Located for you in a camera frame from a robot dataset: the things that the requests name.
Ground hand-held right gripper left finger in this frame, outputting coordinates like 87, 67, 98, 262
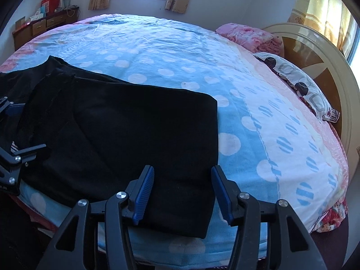
36, 165, 155, 270

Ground large side window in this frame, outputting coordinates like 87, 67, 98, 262
345, 13, 360, 66

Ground black pants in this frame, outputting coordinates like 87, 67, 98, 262
0, 56, 219, 239

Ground pink floral folded quilt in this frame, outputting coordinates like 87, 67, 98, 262
216, 22, 283, 54

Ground red floral quilt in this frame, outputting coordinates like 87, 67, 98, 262
314, 196, 349, 233

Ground yellow patterned curtain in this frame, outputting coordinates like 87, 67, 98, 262
287, 0, 353, 60

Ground white brown patterned pillow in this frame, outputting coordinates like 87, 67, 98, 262
253, 52, 341, 123

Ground brown wooden desk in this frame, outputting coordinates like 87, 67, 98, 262
12, 5, 81, 52

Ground cream wooden bed headboard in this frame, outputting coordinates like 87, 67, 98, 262
261, 22, 360, 175

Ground blue pink dotted bed sheet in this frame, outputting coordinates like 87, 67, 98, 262
0, 13, 350, 268

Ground red gift bag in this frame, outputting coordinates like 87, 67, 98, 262
41, 0, 61, 15

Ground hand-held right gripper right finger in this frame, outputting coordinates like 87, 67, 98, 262
211, 165, 324, 270

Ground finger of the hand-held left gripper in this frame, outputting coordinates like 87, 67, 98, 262
0, 97, 26, 117
0, 143, 47, 167

